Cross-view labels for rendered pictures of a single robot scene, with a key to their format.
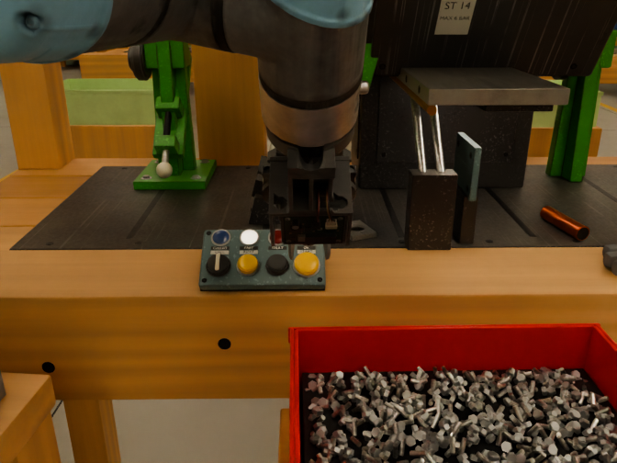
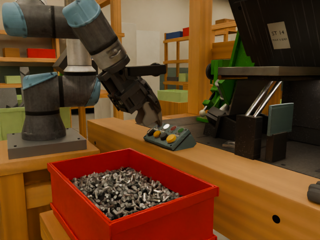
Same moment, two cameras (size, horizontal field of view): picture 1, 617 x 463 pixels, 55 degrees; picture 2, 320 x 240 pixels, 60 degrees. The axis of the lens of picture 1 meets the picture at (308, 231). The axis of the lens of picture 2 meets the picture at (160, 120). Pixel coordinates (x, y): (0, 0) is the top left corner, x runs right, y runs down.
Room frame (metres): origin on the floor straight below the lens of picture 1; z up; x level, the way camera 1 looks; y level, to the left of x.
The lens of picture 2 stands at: (0.17, -0.62, 1.12)
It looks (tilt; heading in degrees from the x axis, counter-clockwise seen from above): 10 degrees down; 56
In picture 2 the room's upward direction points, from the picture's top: straight up
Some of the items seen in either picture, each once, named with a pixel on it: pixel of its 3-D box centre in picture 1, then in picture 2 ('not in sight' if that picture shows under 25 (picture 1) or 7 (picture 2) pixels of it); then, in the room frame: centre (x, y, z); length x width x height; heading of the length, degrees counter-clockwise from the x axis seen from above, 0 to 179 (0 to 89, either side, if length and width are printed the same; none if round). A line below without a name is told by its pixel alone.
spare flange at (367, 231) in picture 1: (355, 230); (231, 144); (0.81, -0.07, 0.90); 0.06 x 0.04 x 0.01; 22
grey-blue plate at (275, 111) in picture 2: (464, 187); (279, 131); (0.81, -0.22, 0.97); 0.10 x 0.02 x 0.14; 1
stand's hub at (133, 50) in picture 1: (139, 59); (211, 71); (1.09, 0.30, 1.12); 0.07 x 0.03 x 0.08; 1
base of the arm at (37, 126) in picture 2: not in sight; (43, 122); (0.39, 0.45, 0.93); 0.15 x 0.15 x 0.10
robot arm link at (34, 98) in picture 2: not in sight; (43, 90); (0.39, 0.45, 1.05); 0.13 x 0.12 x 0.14; 166
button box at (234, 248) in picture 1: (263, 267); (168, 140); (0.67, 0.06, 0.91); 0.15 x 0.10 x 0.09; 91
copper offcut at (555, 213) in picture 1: (564, 222); not in sight; (0.82, -0.38, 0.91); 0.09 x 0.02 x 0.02; 12
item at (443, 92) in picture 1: (455, 78); (293, 73); (0.87, -0.21, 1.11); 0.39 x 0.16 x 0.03; 1
